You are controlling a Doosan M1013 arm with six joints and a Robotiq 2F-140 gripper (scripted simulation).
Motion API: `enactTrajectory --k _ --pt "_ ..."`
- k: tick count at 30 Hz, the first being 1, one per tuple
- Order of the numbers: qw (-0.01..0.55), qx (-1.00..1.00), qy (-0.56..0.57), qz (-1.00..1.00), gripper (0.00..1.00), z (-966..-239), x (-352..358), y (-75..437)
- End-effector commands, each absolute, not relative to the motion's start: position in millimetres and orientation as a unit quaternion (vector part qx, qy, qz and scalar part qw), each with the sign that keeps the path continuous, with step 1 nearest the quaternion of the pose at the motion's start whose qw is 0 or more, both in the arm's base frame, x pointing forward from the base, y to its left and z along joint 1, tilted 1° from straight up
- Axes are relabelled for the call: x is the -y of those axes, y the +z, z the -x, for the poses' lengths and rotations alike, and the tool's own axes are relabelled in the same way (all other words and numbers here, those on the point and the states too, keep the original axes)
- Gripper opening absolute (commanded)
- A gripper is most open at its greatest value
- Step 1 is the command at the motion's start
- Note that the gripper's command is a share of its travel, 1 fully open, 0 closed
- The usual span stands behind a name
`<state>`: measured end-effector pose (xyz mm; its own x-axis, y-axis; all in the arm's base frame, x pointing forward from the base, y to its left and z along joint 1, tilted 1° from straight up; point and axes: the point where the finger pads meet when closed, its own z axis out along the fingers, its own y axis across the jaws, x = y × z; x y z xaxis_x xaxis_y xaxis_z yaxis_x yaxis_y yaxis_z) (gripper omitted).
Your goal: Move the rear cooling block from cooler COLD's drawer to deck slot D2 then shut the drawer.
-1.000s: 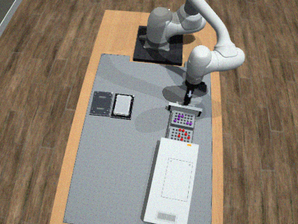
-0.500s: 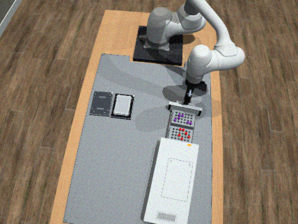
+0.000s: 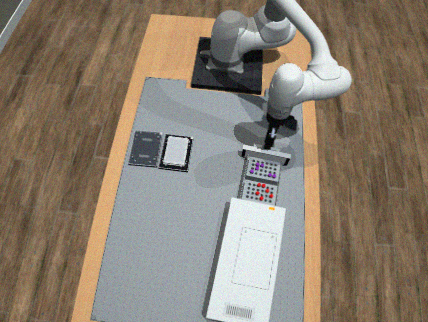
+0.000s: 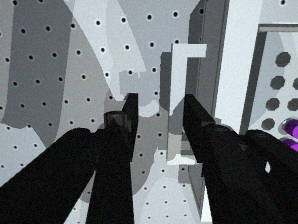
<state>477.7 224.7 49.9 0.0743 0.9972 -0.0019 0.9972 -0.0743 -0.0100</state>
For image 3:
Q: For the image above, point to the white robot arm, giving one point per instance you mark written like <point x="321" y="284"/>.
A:
<point x="231" y="38"/>

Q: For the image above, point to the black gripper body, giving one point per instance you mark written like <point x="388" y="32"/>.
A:
<point x="275" y="122"/>

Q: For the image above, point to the black rectangular frame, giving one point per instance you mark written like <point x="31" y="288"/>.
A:
<point x="188" y="155"/>

